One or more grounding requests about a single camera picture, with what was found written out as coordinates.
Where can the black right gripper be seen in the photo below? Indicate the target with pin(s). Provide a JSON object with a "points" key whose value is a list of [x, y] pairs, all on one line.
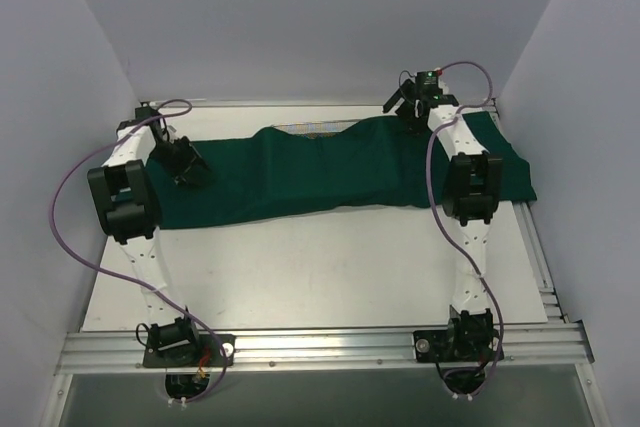
{"points": [[407, 101]]}

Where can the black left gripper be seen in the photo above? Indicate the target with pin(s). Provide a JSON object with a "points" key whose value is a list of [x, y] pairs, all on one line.
{"points": [[181, 159]]}

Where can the dark green surgical cloth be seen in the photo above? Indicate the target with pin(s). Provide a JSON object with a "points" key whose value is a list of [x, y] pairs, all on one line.
{"points": [[272, 174]]}

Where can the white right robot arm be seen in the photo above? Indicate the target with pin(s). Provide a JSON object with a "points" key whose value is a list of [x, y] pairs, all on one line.
{"points": [[463, 185]]}

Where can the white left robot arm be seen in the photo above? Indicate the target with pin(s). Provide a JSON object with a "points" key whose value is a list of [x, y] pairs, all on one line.
{"points": [[129, 211]]}

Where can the steel wire mesh tray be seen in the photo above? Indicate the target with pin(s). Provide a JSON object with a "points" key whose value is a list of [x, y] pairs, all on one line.
{"points": [[317, 129]]}

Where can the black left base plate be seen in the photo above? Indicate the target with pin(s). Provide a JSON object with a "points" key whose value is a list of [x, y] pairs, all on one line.
{"points": [[165, 352]]}

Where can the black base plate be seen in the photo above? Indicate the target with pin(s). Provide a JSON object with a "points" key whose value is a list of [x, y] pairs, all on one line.
{"points": [[165, 352], [444, 346]]}

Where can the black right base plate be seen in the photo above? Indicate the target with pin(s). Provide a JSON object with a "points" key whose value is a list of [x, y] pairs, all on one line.
{"points": [[444, 346]]}

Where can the aluminium front frame rail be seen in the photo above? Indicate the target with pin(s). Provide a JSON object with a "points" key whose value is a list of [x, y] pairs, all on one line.
{"points": [[324, 350]]}

